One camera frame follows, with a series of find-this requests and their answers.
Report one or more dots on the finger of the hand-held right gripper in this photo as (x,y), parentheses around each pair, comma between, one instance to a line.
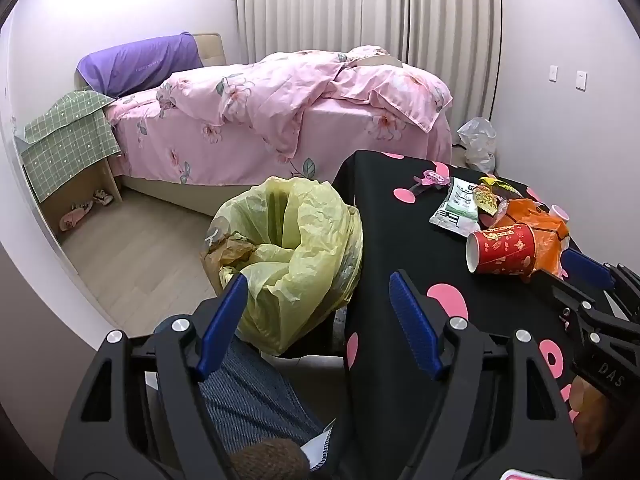
(585,265)
(555,287)

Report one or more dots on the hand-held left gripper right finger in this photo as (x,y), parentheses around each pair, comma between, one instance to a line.
(415,325)

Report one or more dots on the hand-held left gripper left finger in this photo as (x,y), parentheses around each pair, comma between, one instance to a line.
(226,322)

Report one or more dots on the orange plastic bag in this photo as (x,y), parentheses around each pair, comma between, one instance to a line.
(545,242)

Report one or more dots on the red paper cup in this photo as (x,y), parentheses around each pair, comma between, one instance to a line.
(502,247)

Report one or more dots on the yellow plastic trash bag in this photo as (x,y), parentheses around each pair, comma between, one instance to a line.
(295,260)

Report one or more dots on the yellow red snack wrapper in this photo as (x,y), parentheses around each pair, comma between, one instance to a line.
(487,195)

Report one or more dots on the green white snack packet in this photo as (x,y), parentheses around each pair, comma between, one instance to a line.
(456,207)

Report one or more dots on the person's right hand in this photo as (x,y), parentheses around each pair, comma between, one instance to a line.
(590,407)

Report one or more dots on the small white paper cup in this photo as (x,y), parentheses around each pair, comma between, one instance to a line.
(561,213)

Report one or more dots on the brown paper bag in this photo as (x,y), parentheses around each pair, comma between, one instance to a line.
(230,252)

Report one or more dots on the person's leg in jeans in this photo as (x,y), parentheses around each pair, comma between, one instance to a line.
(250,400)

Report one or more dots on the black pink-print tablecloth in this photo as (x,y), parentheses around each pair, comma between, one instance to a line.
(380,240)

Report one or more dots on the white cloth piece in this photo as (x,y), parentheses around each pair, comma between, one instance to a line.
(320,447)

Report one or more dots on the white plastic bag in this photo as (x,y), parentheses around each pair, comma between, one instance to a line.
(478,142)

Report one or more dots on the bed with pink sheet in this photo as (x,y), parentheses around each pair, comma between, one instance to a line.
(210,150)

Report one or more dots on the pink slipper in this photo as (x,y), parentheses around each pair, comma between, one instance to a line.
(75,216)
(104,197)

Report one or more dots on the pink floral duvet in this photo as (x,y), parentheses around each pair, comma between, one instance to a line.
(300,90)

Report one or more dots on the beige pillow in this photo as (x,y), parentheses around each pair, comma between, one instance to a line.
(382,61)

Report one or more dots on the purple pillow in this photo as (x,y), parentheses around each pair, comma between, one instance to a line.
(135,60)

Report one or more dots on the white pleated curtain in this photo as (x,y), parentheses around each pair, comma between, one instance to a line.
(370,5)

